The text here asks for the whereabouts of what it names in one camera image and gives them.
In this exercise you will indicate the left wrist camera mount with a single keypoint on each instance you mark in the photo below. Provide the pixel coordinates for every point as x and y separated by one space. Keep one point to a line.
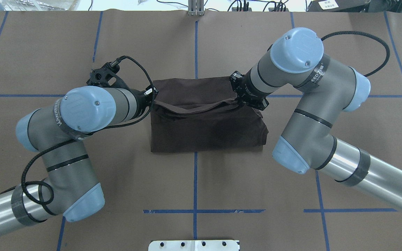
106 77

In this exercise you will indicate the dark brown t-shirt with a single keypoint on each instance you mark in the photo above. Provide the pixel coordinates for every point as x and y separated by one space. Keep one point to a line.
202 115

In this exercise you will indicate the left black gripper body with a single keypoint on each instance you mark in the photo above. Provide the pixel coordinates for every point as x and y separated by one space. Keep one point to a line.
139 100

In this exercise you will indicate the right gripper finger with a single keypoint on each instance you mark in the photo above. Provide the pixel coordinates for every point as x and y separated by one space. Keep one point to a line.
235 80

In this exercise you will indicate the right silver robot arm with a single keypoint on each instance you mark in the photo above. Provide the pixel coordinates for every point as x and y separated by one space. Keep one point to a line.
329 88

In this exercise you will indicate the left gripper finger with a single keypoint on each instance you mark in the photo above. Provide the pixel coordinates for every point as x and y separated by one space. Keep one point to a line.
150 93

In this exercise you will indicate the aluminium frame post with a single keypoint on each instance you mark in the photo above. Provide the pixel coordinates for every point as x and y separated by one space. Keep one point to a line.
196 7

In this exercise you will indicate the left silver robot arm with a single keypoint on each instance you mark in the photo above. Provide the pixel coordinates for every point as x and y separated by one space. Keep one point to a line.
60 179

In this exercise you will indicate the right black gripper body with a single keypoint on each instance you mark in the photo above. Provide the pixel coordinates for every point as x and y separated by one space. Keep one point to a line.
246 93

